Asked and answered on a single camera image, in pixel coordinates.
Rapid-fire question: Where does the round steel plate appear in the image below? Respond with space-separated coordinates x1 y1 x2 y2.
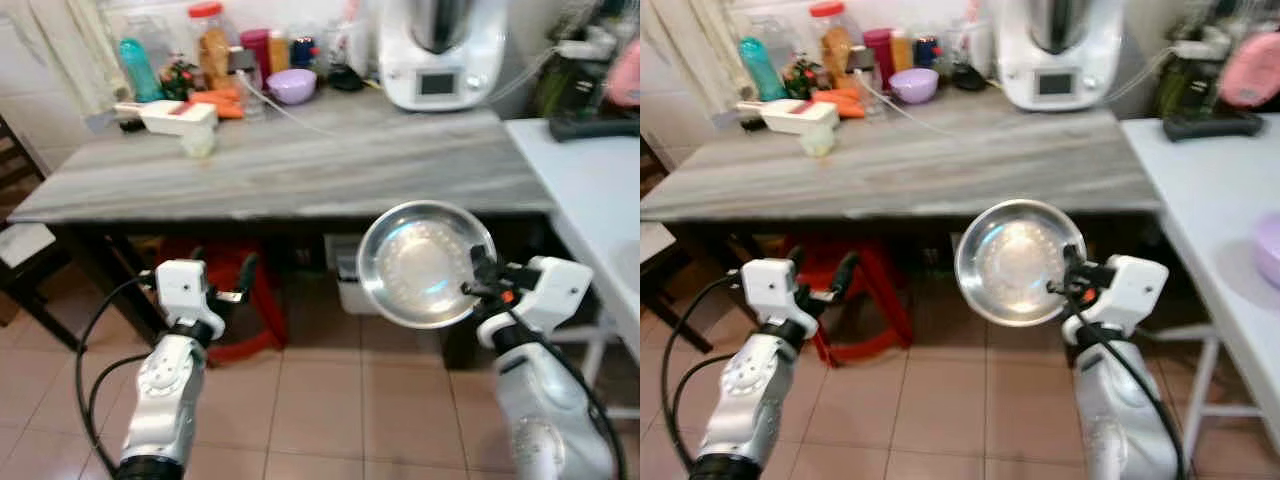
954 198 1088 329
357 200 498 330

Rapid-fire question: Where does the red plastic stool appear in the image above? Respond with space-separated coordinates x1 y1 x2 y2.
160 238 289 364
780 238 914 367

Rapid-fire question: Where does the white plastic box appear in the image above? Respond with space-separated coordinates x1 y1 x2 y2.
324 233 382 317

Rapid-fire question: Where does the grey top dark leg table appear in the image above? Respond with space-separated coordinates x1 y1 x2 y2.
8 105 557 373
640 105 1167 371

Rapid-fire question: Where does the white table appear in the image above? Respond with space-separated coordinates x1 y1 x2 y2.
505 118 641 363
1120 115 1280 453

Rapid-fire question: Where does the dark wooden chair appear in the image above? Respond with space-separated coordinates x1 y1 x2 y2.
0 115 83 353
640 135 717 355

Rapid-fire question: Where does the white vegetable slicer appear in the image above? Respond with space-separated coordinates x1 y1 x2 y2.
113 100 220 137
735 100 842 135

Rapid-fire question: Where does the black flat tray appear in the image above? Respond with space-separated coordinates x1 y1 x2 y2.
1162 110 1265 142
547 112 641 144

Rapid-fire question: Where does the small green plant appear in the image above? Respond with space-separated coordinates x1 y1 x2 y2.
783 55 827 100
160 55 202 102

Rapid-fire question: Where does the teal bottle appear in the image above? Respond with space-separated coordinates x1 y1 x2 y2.
118 38 164 104
738 37 787 102

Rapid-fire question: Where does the dark green bottle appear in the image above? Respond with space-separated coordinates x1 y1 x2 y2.
1155 45 1217 117
534 45 601 117

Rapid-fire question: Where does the purple plastic bowl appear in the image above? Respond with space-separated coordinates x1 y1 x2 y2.
266 68 319 106
889 68 941 105

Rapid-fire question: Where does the white food processor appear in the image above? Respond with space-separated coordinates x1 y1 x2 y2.
378 0 509 112
995 0 1125 112

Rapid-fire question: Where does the red lid clear jar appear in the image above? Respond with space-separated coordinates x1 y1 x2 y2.
188 2 232 91
810 2 854 90

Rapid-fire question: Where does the magenta container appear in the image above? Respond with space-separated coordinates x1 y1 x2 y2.
240 28 272 77
863 28 895 77

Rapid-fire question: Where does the pale curtain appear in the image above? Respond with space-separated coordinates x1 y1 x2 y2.
645 0 743 102
0 0 123 117

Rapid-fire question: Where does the pink round object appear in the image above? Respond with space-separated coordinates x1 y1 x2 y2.
1219 32 1280 110
604 40 641 109

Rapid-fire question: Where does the white power adaptor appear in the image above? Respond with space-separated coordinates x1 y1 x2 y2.
1174 27 1237 62
555 28 617 63

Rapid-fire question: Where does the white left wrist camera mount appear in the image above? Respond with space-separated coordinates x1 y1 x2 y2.
154 259 227 341
741 257 814 338

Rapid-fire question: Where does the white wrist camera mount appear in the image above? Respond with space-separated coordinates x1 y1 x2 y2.
1062 254 1170 346
154 259 227 341
741 257 814 338
477 256 594 349

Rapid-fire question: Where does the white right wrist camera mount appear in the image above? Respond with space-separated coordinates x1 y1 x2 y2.
477 256 594 349
1062 254 1170 346

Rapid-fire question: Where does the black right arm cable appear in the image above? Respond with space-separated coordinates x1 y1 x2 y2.
505 305 628 480
1085 305 1188 480

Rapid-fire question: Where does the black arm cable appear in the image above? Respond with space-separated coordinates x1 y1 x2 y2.
505 305 628 480
1085 305 1188 480
660 275 747 476
75 275 161 476

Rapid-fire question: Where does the white metal stool frame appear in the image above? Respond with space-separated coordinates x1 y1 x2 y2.
1140 325 1263 463
553 308 641 423

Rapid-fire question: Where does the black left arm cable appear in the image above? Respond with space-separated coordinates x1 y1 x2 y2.
660 275 747 476
75 275 161 476

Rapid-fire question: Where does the thin white cable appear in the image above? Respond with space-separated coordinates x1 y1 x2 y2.
233 70 346 139
856 70 969 138

